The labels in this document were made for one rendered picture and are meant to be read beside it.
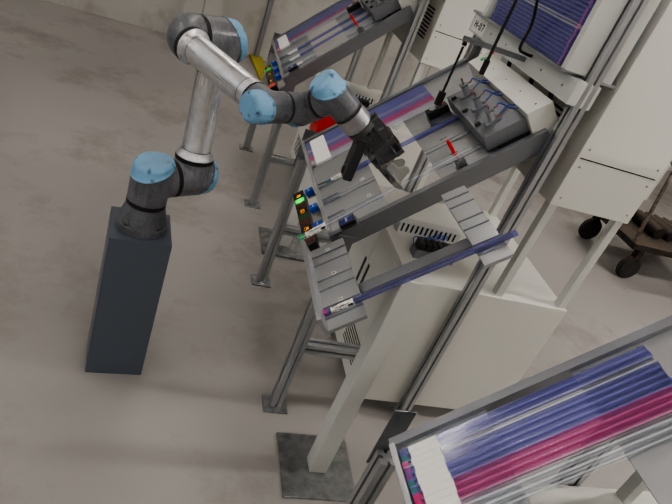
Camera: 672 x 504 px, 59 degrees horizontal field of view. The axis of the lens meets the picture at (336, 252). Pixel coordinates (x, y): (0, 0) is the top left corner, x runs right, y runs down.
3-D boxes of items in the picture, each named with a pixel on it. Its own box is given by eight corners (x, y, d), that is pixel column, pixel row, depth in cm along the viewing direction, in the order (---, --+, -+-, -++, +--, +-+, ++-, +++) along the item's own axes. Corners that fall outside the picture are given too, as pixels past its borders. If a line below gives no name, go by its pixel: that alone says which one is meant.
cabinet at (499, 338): (344, 408, 227) (408, 280, 197) (318, 293, 284) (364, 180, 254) (489, 424, 248) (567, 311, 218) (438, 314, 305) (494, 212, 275)
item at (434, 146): (448, 193, 182) (442, 180, 180) (394, 111, 236) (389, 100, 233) (549, 143, 179) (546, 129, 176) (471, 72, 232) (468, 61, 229)
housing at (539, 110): (537, 153, 180) (527, 113, 172) (478, 95, 219) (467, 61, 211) (563, 141, 179) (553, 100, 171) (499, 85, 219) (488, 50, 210)
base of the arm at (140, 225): (114, 235, 175) (119, 207, 170) (116, 208, 186) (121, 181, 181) (167, 243, 181) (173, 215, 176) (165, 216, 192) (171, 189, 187)
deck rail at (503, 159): (337, 251, 185) (328, 237, 182) (336, 247, 187) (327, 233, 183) (552, 147, 177) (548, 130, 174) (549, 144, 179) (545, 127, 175)
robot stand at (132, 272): (84, 372, 200) (108, 237, 173) (88, 335, 214) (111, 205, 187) (140, 375, 207) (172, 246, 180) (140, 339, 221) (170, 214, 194)
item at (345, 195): (336, 240, 185) (331, 232, 184) (308, 149, 239) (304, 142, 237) (391, 213, 183) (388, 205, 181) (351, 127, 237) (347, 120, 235)
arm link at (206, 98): (155, 186, 186) (186, 6, 160) (195, 182, 196) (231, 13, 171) (176, 205, 180) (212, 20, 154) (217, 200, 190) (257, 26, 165)
